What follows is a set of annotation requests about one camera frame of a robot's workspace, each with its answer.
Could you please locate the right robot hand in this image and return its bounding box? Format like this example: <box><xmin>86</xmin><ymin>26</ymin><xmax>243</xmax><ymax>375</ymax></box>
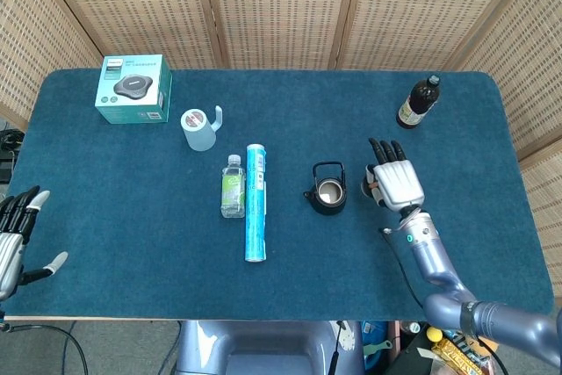
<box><xmin>361</xmin><ymin>137</ymin><xmax>426</xmax><ymax>213</ymax></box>

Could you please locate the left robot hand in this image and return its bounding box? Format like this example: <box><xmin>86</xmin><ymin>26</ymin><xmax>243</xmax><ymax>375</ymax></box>
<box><xmin>0</xmin><ymin>185</ymin><xmax>69</xmax><ymax>302</ymax></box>

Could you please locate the black cast iron teapot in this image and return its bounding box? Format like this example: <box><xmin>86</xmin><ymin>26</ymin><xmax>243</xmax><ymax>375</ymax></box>
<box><xmin>302</xmin><ymin>162</ymin><xmax>350</xmax><ymax>217</ymax></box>

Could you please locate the dark brown glass bottle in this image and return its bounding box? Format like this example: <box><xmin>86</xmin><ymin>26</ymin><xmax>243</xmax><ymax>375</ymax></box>
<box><xmin>396</xmin><ymin>74</ymin><xmax>442</xmax><ymax>131</ymax></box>

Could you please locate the light blue cling film roll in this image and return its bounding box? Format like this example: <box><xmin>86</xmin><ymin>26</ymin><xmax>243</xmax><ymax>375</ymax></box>
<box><xmin>243</xmin><ymin>143</ymin><xmax>269</xmax><ymax>264</ymax></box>

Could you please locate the clear water bottle green label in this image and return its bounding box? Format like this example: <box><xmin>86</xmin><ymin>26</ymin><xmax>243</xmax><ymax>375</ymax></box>
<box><xmin>220</xmin><ymin>154</ymin><xmax>247</xmax><ymax>220</ymax></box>

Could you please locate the blue table mat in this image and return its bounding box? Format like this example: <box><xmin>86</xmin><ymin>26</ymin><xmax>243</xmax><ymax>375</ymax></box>
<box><xmin>4</xmin><ymin>68</ymin><xmax>555</xmax><ymax>322</ymax></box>

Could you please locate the black bag with clutter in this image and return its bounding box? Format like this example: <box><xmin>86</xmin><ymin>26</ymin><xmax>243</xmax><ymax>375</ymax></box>
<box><xmin>385</xmin><ymin>321</ymin><xmax>501</xmax><ymax>375</ymax></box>

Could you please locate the teal speaker product box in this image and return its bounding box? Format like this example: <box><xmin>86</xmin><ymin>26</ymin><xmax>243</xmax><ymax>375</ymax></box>
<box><xmin>94</xmin><ymin>54</ymin><xmax>174</xmax><ymax>125</ymax></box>

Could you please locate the woven bamboo folding screen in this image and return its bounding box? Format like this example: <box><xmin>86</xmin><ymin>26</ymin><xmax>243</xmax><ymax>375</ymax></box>
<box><xmin>0</xmin><ymin>0</ymin><xmax>562</xmax><ymax>242</ymax></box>

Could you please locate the grey robot torso base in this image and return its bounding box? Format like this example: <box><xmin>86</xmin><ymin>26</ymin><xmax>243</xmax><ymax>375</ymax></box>
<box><xmin>174</xmin><ymin>320</ymin><xmax>365</xmax><ymax>375</ymax></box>

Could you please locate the black cable on floor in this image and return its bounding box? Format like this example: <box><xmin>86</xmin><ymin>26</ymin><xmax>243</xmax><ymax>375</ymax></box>
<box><xmin>8</xmin><ymin>321</ymin><xmax>89</xmax><ymax>375</ymax></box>

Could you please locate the light blue mug with handle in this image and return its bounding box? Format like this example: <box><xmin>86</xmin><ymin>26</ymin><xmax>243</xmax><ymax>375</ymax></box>
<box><xmin>180</xmin><ymin>105</ymin><xmax>224</xmax><ymax>153</ymax></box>

